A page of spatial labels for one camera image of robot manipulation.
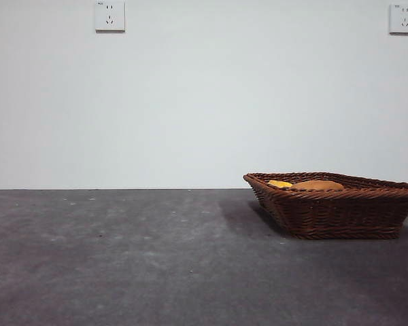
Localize brown potato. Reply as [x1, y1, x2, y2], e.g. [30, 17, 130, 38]
[290, 179, 345, 192]

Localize brown wicker basket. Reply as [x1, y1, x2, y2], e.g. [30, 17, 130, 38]
[243, 171, 408, 240]

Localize white wall socket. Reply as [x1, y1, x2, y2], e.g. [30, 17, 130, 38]
[95, 0, 126, 33]
[389, 3, 408, 35]

